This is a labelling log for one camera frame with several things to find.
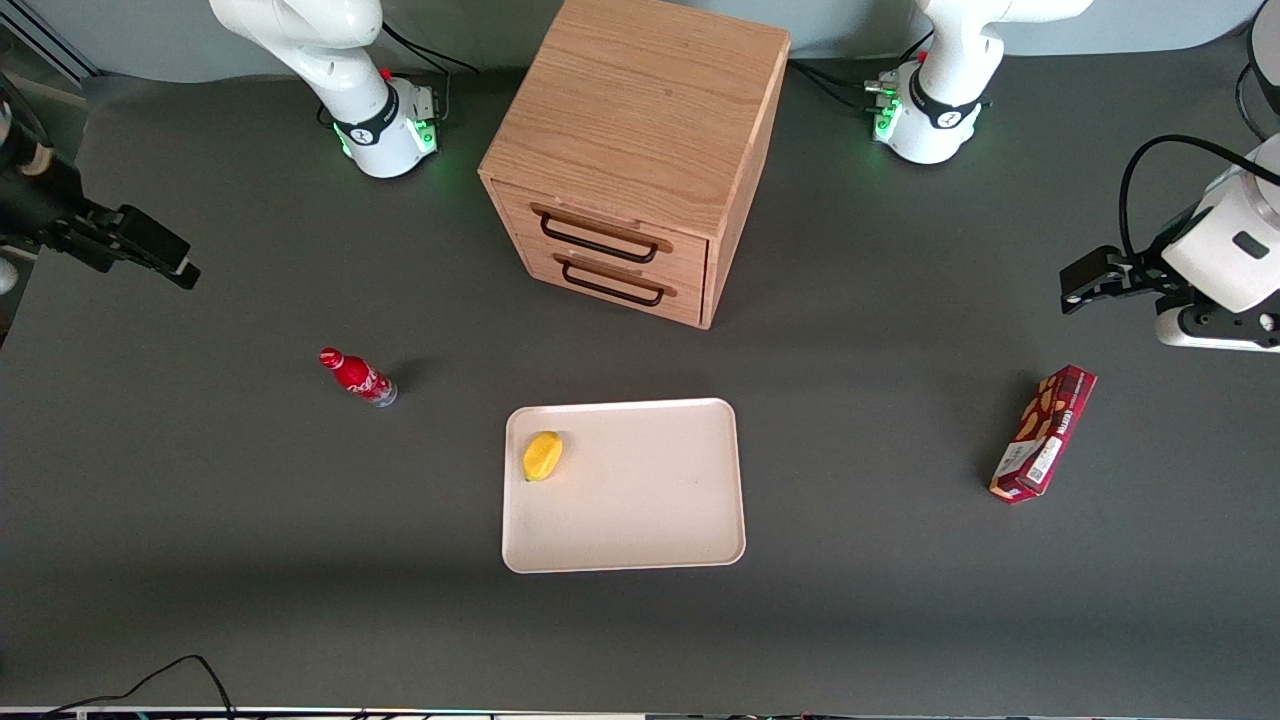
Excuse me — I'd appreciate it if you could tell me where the black table edge cable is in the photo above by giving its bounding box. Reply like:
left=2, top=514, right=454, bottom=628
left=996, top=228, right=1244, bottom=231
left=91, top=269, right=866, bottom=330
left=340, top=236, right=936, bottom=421
left=40, top=654, right=237, bottom=720

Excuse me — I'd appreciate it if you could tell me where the red coke bottle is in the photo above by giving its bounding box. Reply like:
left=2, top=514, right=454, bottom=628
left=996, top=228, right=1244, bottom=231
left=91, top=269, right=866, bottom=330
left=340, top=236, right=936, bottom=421
left=318, top=346, right=399, bottom=409

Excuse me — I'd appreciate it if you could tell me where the black metal drawer handle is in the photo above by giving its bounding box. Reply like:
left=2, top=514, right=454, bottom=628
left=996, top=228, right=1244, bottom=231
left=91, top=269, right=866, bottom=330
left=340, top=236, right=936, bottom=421
left=553, top=254, right=678, bottom=308
left=530, top=203, right=674, bottom=265

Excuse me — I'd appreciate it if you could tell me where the black right arm base cable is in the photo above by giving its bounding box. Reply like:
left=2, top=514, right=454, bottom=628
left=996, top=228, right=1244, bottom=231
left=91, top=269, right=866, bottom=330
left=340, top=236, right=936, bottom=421
left=378, top=20, right=483, bottom=126

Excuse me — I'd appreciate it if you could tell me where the yellow lemon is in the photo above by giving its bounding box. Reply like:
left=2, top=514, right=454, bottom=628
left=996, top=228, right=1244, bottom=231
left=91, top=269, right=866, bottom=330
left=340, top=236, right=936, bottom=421
left=522, top=430, right=565, bottom=484

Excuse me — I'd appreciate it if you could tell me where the black left arm base cable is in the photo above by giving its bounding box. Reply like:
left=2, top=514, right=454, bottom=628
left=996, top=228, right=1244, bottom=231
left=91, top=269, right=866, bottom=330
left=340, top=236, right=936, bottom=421
left=788, top=30, right=936, bottom=119

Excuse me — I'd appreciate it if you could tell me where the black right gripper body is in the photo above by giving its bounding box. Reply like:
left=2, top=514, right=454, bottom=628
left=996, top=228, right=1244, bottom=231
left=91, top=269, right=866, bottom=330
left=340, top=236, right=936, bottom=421
left=0, top=140, right=99, bottom=253

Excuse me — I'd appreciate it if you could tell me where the wooden drawer front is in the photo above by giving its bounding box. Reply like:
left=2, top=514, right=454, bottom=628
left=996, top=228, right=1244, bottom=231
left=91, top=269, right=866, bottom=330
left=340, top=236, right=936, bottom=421
left=515, top=236, right=707, bottom=327
left=490, top=178, right=711, bottom=288

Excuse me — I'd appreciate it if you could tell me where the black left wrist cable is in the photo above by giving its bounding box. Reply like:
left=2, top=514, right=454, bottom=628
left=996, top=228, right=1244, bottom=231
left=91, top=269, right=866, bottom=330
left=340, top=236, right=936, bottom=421
left=1118, top=133, right=1280, bottom=263

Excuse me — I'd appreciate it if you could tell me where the wooden drawer cabinet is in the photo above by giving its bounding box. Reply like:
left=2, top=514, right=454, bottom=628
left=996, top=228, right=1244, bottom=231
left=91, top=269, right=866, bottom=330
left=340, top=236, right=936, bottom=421
left=477, top=0, right=792, bottom=331

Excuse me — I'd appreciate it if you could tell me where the aluminium frame rail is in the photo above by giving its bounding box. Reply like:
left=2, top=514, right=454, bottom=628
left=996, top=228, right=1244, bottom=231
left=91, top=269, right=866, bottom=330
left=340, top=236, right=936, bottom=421
left=0, top=0, right=101, bottom=89

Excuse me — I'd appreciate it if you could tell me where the beige rectangular tray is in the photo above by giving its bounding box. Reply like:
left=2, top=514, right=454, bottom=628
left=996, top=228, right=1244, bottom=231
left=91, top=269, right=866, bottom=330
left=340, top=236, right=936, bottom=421
left=500, top=397, right=748, bottom=575

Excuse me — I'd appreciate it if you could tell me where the black arm base cable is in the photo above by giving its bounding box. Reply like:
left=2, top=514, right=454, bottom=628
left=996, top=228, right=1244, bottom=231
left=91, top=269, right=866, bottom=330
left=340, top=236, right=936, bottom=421
left=788, top=30, right=936, bottom=119
left=378, top=20, right=483, bottom=126

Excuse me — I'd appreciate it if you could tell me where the red tartan cookie box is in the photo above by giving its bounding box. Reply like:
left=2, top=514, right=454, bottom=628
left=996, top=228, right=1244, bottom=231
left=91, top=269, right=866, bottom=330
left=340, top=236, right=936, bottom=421
left=988, top=364, right=1099, bottom=505

